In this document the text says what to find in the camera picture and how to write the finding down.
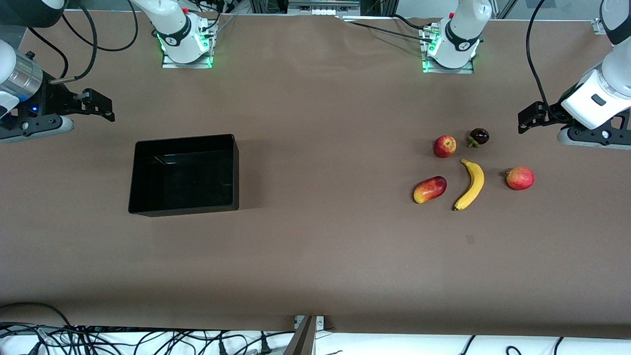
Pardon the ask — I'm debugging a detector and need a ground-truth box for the dark purple mangosteen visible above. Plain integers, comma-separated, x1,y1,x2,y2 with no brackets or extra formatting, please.
467,128,490,148

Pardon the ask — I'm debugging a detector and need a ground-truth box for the black cable with plug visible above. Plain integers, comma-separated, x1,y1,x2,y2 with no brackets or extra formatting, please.
187,329,232,355
232,329,277,355

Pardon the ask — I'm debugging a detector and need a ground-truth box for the thick black base cable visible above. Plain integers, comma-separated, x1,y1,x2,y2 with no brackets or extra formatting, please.
340,17,434,42

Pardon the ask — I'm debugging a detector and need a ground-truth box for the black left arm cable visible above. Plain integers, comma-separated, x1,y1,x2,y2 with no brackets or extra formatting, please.
526,0,567,124

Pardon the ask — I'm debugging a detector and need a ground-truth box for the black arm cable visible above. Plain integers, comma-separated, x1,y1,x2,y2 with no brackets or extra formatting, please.
526,0,567,124
27,0,139,82

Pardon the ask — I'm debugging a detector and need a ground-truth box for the dark camera post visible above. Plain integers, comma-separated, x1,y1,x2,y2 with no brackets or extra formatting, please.
283,316,316,355

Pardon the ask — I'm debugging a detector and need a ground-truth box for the red yellow apple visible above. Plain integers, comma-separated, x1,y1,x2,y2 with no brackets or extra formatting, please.
434,136,457,158

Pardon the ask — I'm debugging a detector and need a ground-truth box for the black looped cable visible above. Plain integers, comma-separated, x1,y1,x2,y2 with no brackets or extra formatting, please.
0,301,75,330

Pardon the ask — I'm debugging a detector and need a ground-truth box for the brown table cover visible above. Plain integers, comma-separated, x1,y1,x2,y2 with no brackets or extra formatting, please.
0,10,631,341

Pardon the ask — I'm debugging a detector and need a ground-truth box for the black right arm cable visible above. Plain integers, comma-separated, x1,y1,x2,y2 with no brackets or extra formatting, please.
27,0,139,82

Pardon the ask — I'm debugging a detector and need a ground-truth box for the yellow banana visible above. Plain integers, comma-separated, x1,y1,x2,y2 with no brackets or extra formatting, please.
454,159,485,212

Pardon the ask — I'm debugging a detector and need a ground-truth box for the black plastic box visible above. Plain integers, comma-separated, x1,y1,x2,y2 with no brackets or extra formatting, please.
128,134,240,217

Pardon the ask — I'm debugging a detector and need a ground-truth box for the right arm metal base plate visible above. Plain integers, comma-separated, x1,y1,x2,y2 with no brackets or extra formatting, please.
162,49,213,69

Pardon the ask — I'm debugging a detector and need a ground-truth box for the red yellow mango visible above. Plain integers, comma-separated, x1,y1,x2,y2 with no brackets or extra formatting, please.
413,176,448,204

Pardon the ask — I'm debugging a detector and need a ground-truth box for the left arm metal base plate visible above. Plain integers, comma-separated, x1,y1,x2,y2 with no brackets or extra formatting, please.
422,58,474,75

